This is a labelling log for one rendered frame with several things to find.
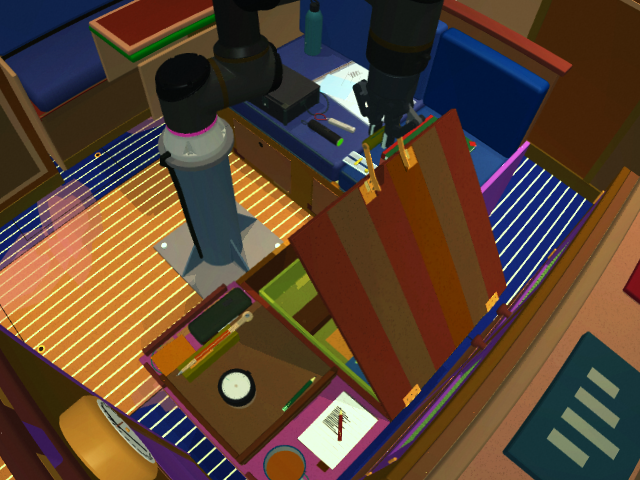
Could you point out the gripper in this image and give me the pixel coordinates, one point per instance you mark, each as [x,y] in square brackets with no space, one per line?
[395,92]

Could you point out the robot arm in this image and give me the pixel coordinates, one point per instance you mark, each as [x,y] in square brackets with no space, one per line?
[220,65]

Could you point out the brass lid stay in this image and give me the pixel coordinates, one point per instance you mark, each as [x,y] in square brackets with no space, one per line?
[371,167]
[406,152]

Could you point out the white chart sheet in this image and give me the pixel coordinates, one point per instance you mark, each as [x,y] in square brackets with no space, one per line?
[342,85]

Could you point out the black torch with green end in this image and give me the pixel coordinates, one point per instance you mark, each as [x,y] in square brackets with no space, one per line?
[325,132]

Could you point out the brown striped chart table lid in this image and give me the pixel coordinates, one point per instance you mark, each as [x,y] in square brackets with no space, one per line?
[400,260]

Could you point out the brass lid hinge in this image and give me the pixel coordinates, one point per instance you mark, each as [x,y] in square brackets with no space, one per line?
[493,301]
[411,395]

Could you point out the brown and magenta chart table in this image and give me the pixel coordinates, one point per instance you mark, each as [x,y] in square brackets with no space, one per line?
[280,350]

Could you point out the blue and purple chart shelf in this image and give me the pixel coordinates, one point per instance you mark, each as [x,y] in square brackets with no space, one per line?
[465,380]

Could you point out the red and brass dividers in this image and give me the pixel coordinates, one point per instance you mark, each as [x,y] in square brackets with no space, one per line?
[220,340]

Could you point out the white and black round compass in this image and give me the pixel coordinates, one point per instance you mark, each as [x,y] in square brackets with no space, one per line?
[236,387]

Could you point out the red and green book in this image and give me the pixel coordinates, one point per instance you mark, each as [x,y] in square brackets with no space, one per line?
[417,129]

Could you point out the white sliding rule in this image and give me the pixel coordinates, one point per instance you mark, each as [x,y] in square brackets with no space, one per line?
[356,164]

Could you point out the beige stick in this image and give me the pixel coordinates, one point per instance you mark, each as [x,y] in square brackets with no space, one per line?
[340,124]

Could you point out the blue back cushion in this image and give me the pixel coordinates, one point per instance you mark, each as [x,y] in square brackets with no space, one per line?
[485,85]

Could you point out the navy blue settee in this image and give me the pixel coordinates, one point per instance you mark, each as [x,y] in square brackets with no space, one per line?
[300,145]

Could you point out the black box device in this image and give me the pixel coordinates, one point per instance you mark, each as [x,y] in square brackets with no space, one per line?
[292,97]

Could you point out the purple panel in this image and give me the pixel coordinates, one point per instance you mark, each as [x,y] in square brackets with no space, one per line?
[505,170]

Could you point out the teal bottle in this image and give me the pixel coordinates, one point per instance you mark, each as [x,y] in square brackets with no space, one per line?
[313,30]

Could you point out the lime green tray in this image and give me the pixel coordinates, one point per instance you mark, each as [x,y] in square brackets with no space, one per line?
[290,295]

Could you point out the dark red peg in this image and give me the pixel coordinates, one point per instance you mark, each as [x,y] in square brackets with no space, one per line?
[504,311]
[479,342]

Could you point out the dark green rounded case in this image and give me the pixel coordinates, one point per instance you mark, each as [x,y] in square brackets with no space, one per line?
[220,316]

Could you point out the red block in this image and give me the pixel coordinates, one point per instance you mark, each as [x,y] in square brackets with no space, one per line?
[634,282]

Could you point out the green pencil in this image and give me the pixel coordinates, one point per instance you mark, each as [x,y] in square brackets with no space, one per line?
[299,394]

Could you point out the olive green ruler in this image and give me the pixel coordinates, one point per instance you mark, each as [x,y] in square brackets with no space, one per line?
[212,357]

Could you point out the red pen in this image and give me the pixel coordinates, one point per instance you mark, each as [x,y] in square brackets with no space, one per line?
[340,424]

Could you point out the white printed paper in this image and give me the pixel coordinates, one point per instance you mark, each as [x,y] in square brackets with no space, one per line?
[320,430]

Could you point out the orange flat block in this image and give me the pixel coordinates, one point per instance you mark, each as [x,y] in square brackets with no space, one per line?
[170,356]

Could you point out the teal panel with beige bars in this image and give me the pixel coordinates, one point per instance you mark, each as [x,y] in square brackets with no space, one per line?
[575,415]

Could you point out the blue topped wooden bench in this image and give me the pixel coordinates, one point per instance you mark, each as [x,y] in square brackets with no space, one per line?
[55,65]

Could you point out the blue mug of brown drink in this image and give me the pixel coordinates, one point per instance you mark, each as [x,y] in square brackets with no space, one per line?
[285,464]

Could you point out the yellow drum with clock face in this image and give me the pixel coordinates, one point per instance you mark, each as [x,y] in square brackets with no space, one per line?
[100,440]

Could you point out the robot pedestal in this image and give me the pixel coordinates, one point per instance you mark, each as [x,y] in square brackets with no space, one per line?
[207,200]

